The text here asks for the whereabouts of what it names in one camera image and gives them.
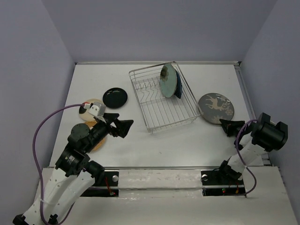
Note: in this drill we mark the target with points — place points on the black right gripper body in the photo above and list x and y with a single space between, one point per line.
243 131

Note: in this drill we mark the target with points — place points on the grey deer plate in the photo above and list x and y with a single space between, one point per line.
214 106

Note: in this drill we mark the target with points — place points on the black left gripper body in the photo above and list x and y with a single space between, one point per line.
101 130

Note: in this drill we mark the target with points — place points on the dark blue patterned plate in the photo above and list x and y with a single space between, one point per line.
178 91

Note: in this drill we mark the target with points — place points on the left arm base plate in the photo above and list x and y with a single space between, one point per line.
107 187

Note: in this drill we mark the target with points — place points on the teal flower plate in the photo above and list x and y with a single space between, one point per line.
168 80

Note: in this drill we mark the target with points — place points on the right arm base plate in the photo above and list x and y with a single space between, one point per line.
216 184

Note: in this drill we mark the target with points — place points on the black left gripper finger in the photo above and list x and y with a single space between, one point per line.
123 127
110 117

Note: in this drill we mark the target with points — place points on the round bamboo wooden plate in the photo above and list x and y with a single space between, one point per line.
91 124

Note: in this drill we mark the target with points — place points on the black round plate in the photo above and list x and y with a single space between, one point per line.
115 98

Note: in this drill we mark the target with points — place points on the cream plate with black mark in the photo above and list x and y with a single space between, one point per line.
83 113

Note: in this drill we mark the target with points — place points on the steel wire dish rack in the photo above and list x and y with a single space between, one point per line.
161 112

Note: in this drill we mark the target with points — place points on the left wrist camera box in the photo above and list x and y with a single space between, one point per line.
97 109

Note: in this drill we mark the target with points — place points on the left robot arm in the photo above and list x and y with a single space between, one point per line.
74 172

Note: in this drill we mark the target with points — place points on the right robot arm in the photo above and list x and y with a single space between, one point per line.
252 139

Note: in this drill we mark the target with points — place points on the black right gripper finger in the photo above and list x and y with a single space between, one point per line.
230 123
232 131

